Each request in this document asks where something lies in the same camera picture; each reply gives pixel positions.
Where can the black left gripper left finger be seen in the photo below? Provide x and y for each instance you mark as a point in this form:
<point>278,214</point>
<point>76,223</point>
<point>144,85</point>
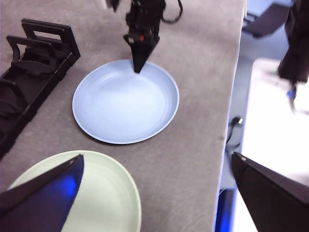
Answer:
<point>36,207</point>

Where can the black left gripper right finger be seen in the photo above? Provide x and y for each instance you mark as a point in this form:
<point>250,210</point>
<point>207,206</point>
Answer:
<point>277,205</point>

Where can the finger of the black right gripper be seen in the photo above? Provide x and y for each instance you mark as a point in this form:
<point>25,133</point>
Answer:
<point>141,55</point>

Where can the blue plate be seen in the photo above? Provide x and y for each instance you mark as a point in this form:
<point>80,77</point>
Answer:
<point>125,108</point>

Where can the pale green plate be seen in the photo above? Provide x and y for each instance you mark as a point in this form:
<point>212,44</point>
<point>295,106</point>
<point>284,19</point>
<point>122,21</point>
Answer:
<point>108,193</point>

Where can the black plate rack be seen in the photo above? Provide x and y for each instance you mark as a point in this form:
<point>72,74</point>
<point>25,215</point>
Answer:
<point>36,67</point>

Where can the dark grey furniture piece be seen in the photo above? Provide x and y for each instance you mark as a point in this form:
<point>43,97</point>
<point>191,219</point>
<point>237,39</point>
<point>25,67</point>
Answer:
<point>270,19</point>

